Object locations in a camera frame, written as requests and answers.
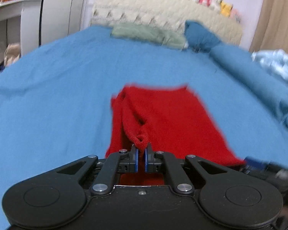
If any green pillow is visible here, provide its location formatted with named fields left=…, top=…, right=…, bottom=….
left=111, top=23, right=188, bottom=50

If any white grey wardrobe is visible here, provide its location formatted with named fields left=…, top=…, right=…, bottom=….
left=39, top=0, right=84, bottom=45

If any blue bed sheet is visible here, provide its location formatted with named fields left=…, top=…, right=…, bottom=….
left=0, top=26, right=288, bottom=229

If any white plush toy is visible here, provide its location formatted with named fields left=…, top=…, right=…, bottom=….
left=209, top=0, right=222, bottom=12

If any light blue blanket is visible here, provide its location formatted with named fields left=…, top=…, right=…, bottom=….
left=251, top=49, right=288, bottom=84

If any red knitted garment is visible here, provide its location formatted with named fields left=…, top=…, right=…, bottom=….
left=106, top=86, right=244, bottom=185

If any dark blue pillow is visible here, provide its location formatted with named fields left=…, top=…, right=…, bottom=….
left=184, top=20, right=222, bottom=53

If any light pink plush toy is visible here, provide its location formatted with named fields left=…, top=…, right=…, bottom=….
left=230, top=9, right=241, bottom=24

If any blue rolled duvet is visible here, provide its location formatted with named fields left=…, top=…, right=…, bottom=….
left=209, top=44, right=288, bottom=129

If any cream quilted headboard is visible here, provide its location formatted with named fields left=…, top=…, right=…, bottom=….
left=90, top=0, right=243, bottom=45

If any beige curtain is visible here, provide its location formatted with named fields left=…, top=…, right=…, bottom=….
left=250, top=0, right=288, bottom=53

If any yellow plush toy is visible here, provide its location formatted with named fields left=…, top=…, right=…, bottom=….
left=220, top=0, right=233, bottom=18

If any white desk shelf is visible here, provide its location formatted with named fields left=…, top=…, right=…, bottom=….
left=0, top=0, right=43, bottom=60

